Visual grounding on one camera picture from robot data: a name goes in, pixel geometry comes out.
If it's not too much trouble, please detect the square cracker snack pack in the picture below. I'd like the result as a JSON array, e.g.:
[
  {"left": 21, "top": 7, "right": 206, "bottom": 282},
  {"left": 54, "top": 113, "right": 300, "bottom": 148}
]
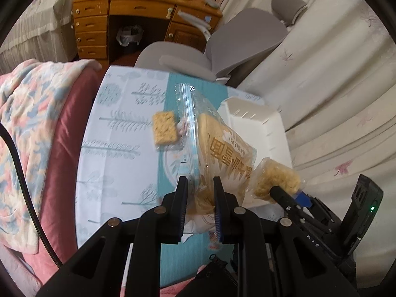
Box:
[{"left": 152, "top": 111, "right": 178, "bottom": 146}]

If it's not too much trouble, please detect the floral pastel blanket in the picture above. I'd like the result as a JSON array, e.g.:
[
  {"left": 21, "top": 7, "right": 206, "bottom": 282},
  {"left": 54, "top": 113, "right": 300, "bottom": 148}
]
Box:
[{"left": 1, "top": 59, "right": 101, "bottom": 254}]

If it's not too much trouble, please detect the black cable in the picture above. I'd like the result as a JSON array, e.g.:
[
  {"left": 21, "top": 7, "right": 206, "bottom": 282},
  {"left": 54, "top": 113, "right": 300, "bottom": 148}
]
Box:
[{"left": 0, "top": 124, "right": 65, "bottom": 268}]

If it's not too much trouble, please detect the clear bag crumbly snack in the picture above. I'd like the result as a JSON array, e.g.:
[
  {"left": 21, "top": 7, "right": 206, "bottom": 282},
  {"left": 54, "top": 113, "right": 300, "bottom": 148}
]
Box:
[{"left": 247, "top": 158, "right": 303, "bottom": 202}]

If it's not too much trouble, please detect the white sofa cover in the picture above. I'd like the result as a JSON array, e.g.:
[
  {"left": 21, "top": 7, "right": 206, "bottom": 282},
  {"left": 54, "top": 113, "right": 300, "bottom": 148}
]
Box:
[{"left": 221, "top": 0, "right": 395, "bottom": 288}]

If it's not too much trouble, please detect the large clear cracker bag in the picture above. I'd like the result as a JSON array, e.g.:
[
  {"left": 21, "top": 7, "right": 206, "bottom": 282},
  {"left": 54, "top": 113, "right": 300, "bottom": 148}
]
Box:
[{"left": 175, "top": 83, "right": 256, "bottom": 235}]

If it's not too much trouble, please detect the wooden desk with drawers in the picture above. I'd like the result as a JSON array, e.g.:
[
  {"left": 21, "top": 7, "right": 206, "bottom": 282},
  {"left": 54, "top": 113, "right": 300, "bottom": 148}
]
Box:
[{"left": 73, "top": 0, "right": 222, "bottom": 64}]

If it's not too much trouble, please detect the white lace cloth cover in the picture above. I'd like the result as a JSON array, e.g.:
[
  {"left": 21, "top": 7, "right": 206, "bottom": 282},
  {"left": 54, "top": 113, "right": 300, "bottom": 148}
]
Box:
[{"left": 1, "top": 0, "right": 77, "bottom": 74}]

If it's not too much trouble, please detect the teal white patterned tablecloth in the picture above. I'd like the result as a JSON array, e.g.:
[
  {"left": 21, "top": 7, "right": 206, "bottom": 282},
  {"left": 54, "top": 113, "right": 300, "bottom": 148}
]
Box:
[{"left": 75, "top": 66, "right": 264, "bottom": 287}]

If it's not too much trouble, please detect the grey office chair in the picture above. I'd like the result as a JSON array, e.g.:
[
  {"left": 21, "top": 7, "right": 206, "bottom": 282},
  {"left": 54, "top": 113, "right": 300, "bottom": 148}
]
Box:
[{"left": 135, "top": 0, "right": 307, "bottom": 82}]

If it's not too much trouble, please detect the white plastic storage bin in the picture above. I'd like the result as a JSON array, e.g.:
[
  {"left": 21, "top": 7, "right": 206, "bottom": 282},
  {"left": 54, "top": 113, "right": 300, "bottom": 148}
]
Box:
[{"left": 218, "top": 97, "right": 292, "bottom": 168}]

